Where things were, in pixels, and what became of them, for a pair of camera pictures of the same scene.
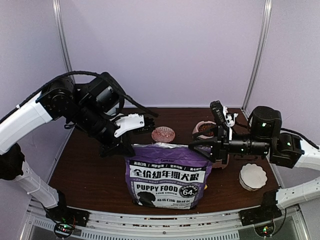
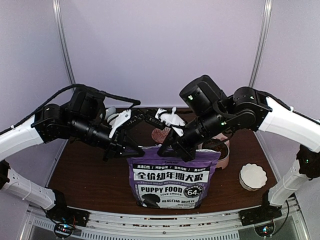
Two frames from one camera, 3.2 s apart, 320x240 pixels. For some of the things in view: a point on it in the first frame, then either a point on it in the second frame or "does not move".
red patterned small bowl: x=163 y=134 does not move
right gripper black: x=220 y=148 → x=187 y=153
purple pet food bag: x=166 y=175 does not move
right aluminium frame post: x=268 y=9 does not move
